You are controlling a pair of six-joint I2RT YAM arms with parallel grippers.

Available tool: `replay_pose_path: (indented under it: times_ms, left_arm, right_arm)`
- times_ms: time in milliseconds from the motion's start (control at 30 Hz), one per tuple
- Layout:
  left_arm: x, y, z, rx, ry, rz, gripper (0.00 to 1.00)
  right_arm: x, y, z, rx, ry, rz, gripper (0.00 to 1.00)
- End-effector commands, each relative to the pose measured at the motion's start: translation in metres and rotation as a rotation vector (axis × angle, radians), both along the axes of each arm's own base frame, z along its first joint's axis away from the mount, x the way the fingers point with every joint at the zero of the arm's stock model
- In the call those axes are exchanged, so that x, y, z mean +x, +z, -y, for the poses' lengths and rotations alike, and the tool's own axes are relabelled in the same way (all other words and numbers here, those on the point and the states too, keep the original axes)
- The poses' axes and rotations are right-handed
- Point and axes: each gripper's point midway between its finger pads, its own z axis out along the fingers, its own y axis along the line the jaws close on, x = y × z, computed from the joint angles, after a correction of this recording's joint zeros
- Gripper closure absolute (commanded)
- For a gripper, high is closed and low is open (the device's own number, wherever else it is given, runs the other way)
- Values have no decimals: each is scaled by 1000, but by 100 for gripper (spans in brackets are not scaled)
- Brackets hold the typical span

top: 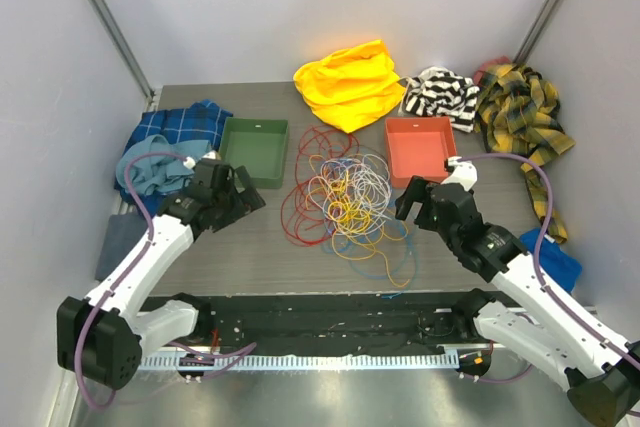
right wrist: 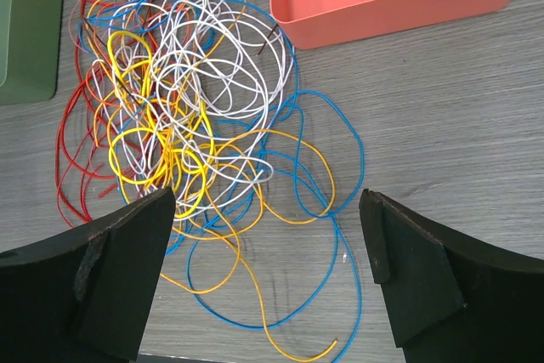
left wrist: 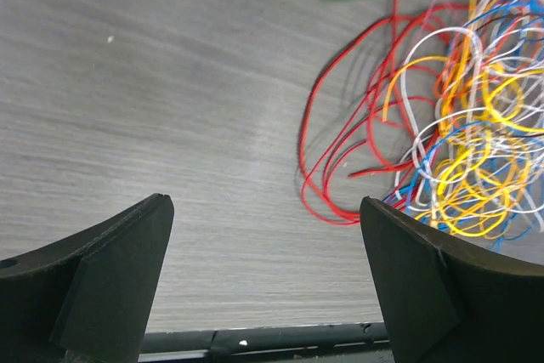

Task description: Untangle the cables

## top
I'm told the grey folded cloth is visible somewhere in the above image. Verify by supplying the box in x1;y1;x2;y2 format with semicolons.
95;213;147;281

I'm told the white cable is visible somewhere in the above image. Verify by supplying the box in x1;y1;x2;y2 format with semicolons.
307;152;392;234

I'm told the orange-red plastic tray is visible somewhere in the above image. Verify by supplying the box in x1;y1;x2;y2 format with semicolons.
385;117;457;189

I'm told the white slotted cable duct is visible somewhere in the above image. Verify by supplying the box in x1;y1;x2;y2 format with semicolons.
139;350;459;372

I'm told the blue plaid cloth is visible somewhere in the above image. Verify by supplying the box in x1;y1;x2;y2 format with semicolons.
114;99;233;213

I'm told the green plastic tray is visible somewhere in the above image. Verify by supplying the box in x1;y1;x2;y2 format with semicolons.
219;117;289;189

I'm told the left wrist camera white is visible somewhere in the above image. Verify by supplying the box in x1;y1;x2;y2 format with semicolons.
183;150;221;170

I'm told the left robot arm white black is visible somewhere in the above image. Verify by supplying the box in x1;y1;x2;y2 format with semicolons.
56;157;265;391

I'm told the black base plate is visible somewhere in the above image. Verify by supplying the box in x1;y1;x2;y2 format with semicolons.
180;293;485;357

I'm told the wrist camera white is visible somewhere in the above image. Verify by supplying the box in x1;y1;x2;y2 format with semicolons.
183;150;221;170
441;156;477;192

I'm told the red cable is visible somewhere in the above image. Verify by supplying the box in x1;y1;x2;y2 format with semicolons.
280;124;361;248

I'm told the light blue cloth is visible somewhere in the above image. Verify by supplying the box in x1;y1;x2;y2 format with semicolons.
115;134;212;197

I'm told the pink cloth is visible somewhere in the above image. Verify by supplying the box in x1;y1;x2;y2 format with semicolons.
472;56;511;85

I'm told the black white striped cloth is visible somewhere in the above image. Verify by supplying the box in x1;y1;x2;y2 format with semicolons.
399;66;480;133

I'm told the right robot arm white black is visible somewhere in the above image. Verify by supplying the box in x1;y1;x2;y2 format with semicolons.
396;176;639;426

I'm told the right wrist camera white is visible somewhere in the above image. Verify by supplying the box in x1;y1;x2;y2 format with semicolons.
441;156;477;192

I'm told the bright blue cloth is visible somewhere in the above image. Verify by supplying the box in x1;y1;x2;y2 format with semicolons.
540;234;582;293

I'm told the yellow black plaid cloth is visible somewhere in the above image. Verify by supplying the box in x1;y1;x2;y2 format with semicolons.
472;62;577;244

